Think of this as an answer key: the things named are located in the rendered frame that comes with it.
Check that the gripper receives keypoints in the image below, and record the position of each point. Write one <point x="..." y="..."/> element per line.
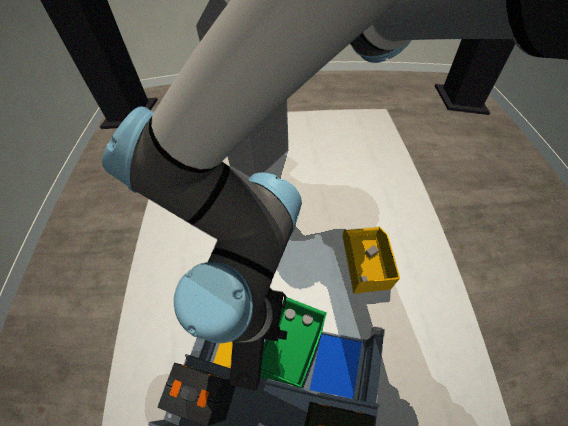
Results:
<point x="276" y="298"/>

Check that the dark grey case with orange latches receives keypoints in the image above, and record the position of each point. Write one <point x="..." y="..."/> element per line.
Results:
<point x="197" y="396"/>

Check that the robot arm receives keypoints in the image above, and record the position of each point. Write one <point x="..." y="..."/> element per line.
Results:
<point x="253" y="58"/>

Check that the dark grey metal shelf frame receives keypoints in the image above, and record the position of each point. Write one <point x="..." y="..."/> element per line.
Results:
<point x="341" y="365"/>

